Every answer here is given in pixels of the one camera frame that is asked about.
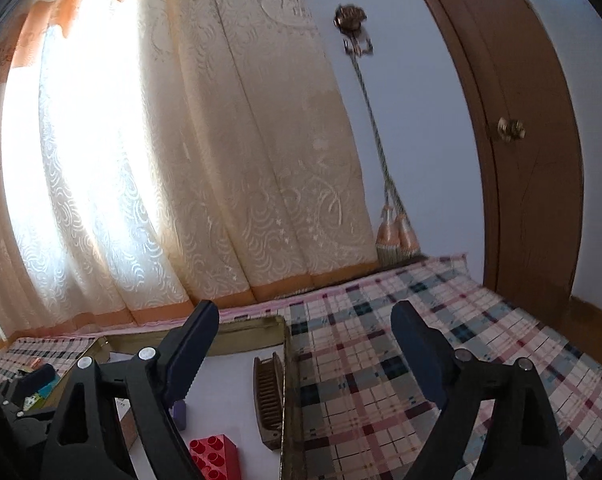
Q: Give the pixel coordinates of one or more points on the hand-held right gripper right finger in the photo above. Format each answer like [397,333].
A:
[421,355]

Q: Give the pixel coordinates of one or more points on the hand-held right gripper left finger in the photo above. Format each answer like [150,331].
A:
[191,360]

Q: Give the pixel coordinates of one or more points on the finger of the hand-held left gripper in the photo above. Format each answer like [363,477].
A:
[23,445]
[38,377]

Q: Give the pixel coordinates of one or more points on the blue toy brick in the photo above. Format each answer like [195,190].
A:
[48,390]

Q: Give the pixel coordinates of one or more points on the green soccer ball toy brick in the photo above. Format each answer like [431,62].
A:
[32,402]

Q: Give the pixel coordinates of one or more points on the purple block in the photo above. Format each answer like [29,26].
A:
[180,415]

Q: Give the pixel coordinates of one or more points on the brown comb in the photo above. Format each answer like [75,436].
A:
[268,400]

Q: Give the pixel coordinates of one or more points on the white cardboard box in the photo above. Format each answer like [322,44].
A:
[127,427]

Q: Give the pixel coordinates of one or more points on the red toy brick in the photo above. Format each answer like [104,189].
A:
[216,457]

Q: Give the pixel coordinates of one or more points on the gold tin box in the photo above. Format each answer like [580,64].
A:
[293,400]

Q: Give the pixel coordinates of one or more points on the white paper liner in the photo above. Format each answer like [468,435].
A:
[231,400]

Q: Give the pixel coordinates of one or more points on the cream lace curtain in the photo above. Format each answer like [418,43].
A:
[181,160]

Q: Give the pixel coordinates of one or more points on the brown wooden door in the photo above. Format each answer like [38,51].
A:
[531,185]

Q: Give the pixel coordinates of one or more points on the brass door knob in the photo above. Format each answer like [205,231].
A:
[511,129]

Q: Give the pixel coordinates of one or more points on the brass curtain tieback hook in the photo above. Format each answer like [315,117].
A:
[352,22]

